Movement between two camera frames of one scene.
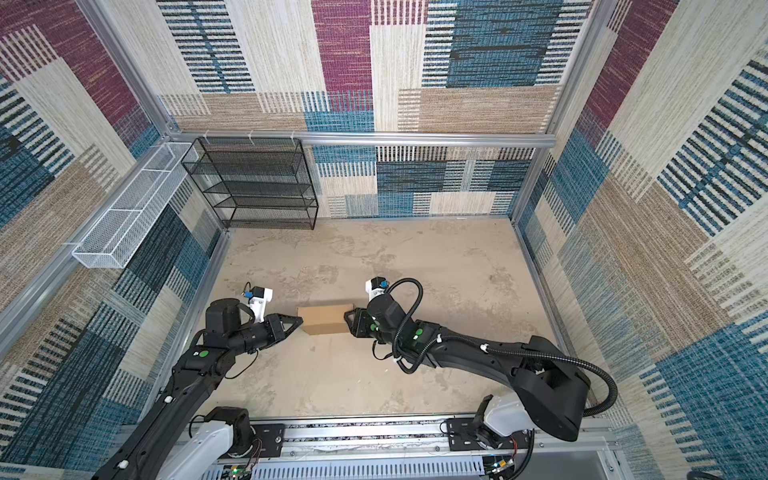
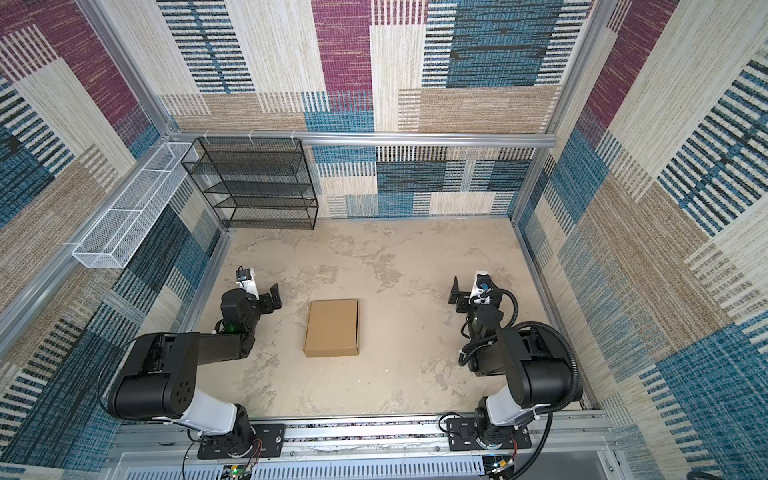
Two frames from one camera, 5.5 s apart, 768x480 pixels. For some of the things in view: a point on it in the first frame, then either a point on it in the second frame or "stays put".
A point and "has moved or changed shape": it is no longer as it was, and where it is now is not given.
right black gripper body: (362, 325) -> (463, 300)
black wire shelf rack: (256, 183) stays put
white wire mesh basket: (125, 226) stays put
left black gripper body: (273, 330) -> (266, 306)
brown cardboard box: (321, 320) has moved or changed shape
